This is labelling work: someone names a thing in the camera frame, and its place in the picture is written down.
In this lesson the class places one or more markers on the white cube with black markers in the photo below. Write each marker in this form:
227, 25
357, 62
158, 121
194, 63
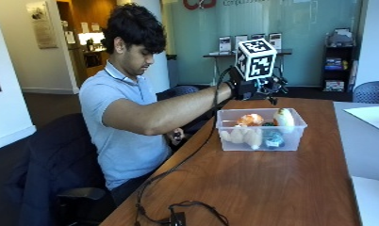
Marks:
257, 59

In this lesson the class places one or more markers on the white and orange toy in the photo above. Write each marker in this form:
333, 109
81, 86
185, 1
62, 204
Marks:
283, 117

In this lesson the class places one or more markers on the orange soft toy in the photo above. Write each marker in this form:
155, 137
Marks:
250, 119

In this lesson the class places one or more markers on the dark green toy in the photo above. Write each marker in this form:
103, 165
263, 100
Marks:
269, 124

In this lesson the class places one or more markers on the narrow side table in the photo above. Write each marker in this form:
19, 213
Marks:
249, 54

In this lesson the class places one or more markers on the brochure stand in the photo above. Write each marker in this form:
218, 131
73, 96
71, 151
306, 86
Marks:
225, 44
258, 36
241, 39
275, 40

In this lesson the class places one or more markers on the clear plastic bin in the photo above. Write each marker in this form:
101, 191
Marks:
261, 138

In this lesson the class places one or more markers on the blue toy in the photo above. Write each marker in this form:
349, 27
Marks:
275, 139

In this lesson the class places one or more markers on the cream soft toy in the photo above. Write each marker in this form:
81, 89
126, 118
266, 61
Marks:
243, 135

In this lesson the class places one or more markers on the black shelf unit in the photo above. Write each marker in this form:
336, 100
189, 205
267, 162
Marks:
340, 62

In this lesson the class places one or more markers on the dark blue mesh chair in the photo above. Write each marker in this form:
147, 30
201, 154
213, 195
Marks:
178, 92
373, 92

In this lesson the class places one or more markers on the white paper sheet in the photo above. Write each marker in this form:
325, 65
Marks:
372, 116

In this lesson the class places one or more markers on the person in light blue shirt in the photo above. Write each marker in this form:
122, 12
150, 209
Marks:
122, 132

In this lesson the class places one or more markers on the small black box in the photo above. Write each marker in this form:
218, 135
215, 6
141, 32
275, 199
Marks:
177, 219

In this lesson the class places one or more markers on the black office chair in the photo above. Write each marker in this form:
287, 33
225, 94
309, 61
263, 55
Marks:
51, 175

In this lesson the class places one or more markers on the framed wall plaque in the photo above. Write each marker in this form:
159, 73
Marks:
42, 25

